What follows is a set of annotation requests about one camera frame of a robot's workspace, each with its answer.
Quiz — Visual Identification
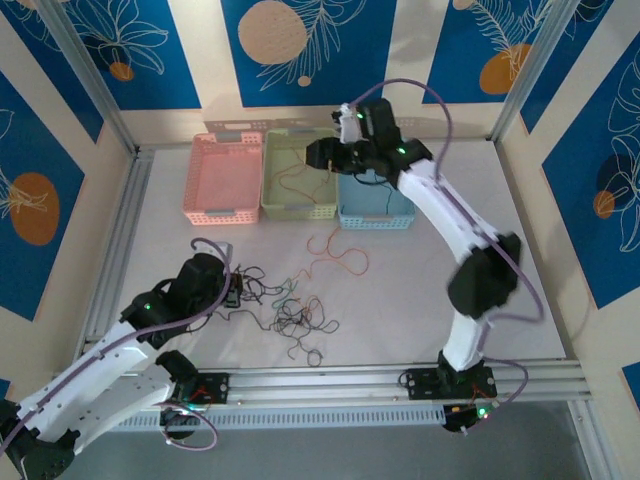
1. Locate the long thin black cable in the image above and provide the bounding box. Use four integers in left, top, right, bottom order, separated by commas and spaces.
214, 308, 276, 332

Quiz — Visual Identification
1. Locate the thin orange cable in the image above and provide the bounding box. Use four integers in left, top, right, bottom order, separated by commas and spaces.
271, 163, 332, 207
294, 230, 370, 284
297, 294, 326, 321

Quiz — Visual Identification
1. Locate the thin dark green cable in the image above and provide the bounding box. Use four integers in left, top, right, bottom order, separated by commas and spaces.
358, 169, 395, 217
271, 277, 301, 309

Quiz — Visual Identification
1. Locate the green plastic basket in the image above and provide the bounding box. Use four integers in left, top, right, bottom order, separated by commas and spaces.
260, 127, 339, 222

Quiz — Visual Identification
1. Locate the blue plastic basket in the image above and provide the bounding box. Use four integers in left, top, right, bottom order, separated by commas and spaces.
336, 149, 417, 231

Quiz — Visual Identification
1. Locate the pink plastic basket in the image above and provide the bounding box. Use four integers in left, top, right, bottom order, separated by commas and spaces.
182, 130, 265, 227

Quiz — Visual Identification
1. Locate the black electronics board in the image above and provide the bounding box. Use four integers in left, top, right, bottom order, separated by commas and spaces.
442, 402, 496, 435
158, 403, 202, 442

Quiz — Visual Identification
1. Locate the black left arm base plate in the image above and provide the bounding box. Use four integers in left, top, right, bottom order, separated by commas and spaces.
138, 372, 231, 407

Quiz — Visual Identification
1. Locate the aluminium side rail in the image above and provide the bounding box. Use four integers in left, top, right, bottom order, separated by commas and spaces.
72, 147, 156, 372

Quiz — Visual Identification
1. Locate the aluminium frame rail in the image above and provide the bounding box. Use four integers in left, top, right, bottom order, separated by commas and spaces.
42, 360, 596, 415

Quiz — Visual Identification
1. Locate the slotted white cable duct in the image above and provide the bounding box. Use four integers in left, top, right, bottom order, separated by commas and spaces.
63, 405, 447, 432

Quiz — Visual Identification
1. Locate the aluminium frame post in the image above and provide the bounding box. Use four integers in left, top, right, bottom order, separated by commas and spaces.
35, 0, 142, 157
485, 0, 585, 146

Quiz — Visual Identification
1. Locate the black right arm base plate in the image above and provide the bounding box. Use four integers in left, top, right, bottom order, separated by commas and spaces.
404, 367, 499, 401

